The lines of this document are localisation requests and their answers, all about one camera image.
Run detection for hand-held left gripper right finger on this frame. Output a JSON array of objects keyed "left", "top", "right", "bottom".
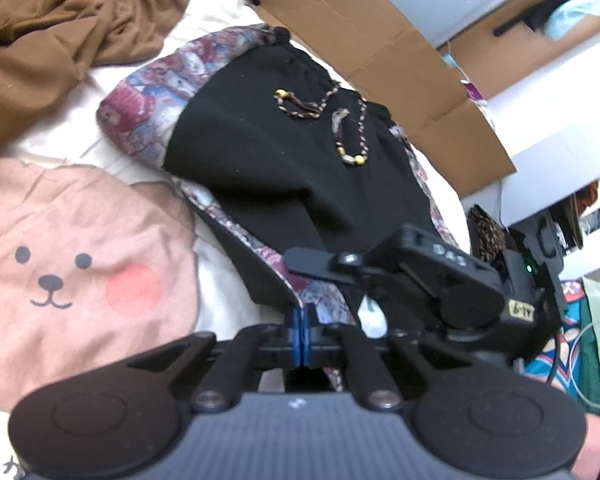
[{"left": 302, "top": 306, "right": 464, "bottom": 412}]

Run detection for brown cardboard sheet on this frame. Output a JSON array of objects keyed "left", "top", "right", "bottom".
[{"left": 245, "top": 0, "right": 518, "bottom": 198}]

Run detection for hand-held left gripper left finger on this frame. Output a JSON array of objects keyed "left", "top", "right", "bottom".
[{"left": 127, "top": 306, "right": 302, "bottom": 412}]

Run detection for colourful patterned cloth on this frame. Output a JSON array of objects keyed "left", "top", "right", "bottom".
[{"left": 522, "top": 280, "right": 600, "bottom": 406}]

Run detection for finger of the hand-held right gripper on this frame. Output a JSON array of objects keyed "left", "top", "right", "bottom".
[{"left": 284, "top": 246, "right": 396, "bottom": 285}]

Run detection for light blue cloth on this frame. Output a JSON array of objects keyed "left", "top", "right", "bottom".
[{"left": 544, "top": 0, "right": 600, "bottom": 41}]

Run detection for white printed blanket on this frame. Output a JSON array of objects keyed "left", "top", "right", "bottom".
[{"left": 0, "top": 0, "right": 473, "bottom": 480}]

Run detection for black pants with patterned trim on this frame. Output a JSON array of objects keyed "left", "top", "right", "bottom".
[{"left": 96, "top": 24, "right": 461, "bottom": 391}]

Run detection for person's right forearm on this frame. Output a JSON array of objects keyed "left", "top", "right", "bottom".
[{"left": 575, "top": 400, "right": 600, "bottom": 480}]

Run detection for brown garment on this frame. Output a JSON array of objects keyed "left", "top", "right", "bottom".
[{"left": 0, "top": 0, "right": 201, "bottom": 153}]

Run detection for large brown box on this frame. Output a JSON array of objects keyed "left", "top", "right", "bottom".
[{"left": 432, "top": 0, "right": 600, "bottom": 103}]

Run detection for leopard print cloth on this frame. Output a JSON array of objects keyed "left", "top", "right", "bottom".
[{"left": 467, "top": 205, "right": 509, "bottom": 267}]

